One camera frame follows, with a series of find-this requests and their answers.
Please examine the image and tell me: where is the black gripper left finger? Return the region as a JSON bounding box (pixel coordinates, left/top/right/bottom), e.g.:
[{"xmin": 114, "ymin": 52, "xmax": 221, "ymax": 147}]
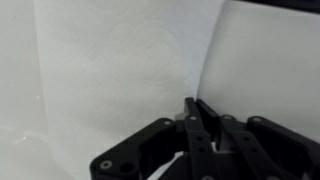
[{"xmin": 89, "ymin": 97, "xmax": 214, "ymax": 180}]

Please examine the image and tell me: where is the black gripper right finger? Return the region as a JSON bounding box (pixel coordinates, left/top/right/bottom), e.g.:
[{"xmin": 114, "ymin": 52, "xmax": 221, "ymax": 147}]
[{"xmin": 196, "ymin": 98, "xmax": 320, "ymax": 180}]

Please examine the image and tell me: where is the white paper towel sheet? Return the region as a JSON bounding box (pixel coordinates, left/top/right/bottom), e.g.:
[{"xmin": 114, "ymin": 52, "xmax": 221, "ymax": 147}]
[{"xmin": 196, "ymin": 0, "xmax": 320, "ymax": 143}]

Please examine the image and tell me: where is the white paper towel roll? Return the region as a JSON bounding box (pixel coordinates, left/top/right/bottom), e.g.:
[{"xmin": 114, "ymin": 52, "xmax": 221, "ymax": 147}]
[{"xmin": 33, "ymin": 0, "xmax": 228, "ymax": 180}]

